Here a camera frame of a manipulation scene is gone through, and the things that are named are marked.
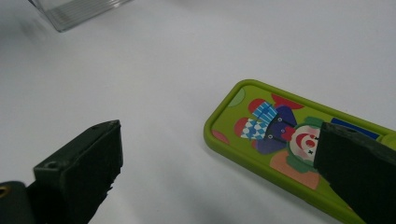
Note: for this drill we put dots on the clear plastic storage box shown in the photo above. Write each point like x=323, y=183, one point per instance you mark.
x=77, y=12

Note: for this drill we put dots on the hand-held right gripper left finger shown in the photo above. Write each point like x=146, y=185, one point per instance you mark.
x=77, y=174

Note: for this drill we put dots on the green clown print phone case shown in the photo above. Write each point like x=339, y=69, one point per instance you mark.
x=224, y=124

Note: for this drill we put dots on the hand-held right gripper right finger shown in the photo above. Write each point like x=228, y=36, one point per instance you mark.
x=358, y=174

